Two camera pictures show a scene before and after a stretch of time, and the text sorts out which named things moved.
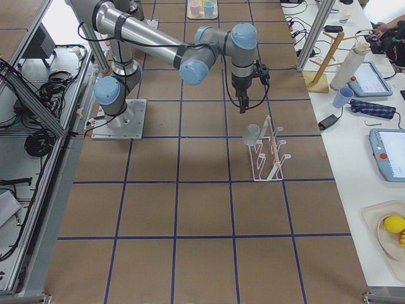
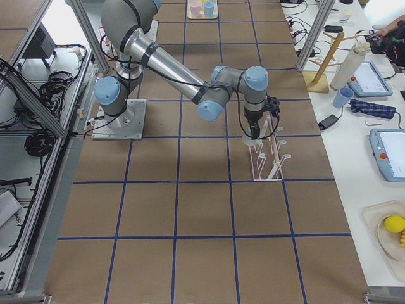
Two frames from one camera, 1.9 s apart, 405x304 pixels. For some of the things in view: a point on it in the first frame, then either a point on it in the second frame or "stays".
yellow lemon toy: x=395 y=224 stays
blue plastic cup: x=209 y=9 stays
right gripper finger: x=242 y=94 -> x=255 y=130
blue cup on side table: x=343 y=95 stays
